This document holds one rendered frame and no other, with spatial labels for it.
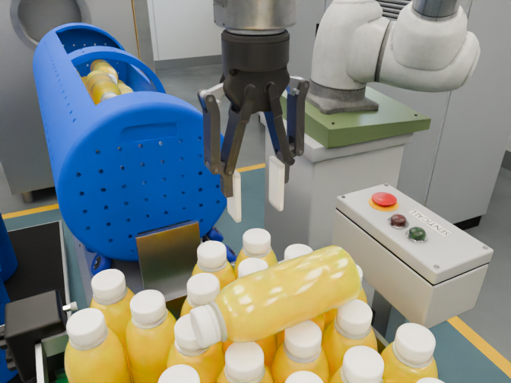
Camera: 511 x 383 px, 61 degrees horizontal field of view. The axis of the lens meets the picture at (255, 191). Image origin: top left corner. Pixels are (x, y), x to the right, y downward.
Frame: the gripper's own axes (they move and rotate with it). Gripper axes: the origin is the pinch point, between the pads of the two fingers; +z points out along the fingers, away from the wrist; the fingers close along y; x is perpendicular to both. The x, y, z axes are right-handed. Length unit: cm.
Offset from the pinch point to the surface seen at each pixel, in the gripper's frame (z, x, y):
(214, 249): 7.3, 0.2, 6.2
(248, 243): 7.5, 0.7, 1.5
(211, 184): 7.3, -17.1, -0.2
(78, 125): -5.1, -21.4, 18.5
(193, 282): 7.3, 5.1, 10.9
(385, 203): 4.1, 4.9, -18.5
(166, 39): 76, -527, -134
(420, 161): 67, -96, -141
